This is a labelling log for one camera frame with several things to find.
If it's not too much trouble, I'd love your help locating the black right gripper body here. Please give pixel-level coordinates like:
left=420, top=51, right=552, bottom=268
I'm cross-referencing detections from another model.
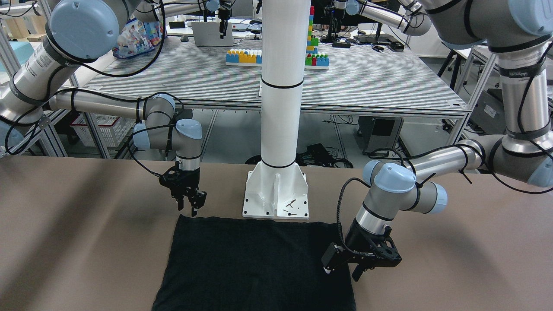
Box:
left=159, top=165, right=206, bottom=207

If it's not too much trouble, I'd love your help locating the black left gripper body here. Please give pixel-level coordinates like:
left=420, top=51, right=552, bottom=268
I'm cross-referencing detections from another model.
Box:
left=346, top=220, right=402, bottom=270

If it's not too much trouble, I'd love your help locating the black t-shirt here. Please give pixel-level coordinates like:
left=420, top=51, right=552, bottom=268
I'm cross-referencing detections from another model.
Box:
left=152, top=215, right=357, bottom=311

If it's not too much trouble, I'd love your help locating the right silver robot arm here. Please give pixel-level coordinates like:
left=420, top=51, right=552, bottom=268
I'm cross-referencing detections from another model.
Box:
left=1, top=0, right=206, bottom=217

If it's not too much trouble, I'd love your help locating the white plastic basket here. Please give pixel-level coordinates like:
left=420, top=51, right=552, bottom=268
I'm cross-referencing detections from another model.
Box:
left=70, top=114, right=135, bottom=148

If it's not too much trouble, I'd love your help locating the coloured toy block row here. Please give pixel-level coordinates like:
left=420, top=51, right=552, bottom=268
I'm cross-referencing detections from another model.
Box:
left=225, top=49, right=262, bottom=67

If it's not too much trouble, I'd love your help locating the colourful toy package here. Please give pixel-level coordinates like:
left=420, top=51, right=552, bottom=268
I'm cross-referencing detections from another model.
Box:
left=112, top=18, right=163, bottom=59

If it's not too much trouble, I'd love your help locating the striped metal work table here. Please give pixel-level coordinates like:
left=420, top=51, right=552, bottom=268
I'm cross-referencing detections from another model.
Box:
left=86, top=37, right=470, bottom=121

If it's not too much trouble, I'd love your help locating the coloured toy block tower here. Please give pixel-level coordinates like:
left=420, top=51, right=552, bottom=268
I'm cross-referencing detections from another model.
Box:
left=304, top=6, right=330, bottom=70

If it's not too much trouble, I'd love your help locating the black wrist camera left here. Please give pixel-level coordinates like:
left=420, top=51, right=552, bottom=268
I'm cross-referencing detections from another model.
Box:
left=321, top=242, right=353, bottom=274

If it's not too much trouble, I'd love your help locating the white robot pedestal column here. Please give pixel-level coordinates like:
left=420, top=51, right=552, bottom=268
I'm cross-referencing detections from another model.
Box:
left=242, top=0, right=311, bottom=220

